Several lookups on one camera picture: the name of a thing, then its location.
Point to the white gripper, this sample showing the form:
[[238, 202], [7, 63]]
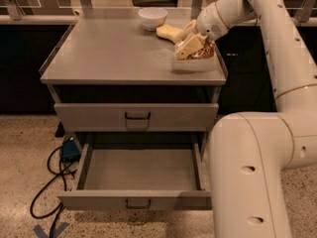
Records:
[[208, 23]]

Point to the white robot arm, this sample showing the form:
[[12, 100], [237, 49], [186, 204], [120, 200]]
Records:
[[248, 150]]

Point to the grey drawer cabinet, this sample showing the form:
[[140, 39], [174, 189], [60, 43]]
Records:
[[109, 58]]

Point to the closed upper grey drawer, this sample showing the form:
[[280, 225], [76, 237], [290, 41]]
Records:
[[120, 117]]

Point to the open grey drawer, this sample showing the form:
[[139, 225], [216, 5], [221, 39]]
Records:
[[157, 178]]

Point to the yellow sponge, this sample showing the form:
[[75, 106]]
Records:
[[168, 32]]

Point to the white bowl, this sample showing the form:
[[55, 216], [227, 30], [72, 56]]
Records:
[[152, 17]]

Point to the blue power box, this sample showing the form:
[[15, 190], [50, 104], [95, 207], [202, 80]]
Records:
[[69, 151]]

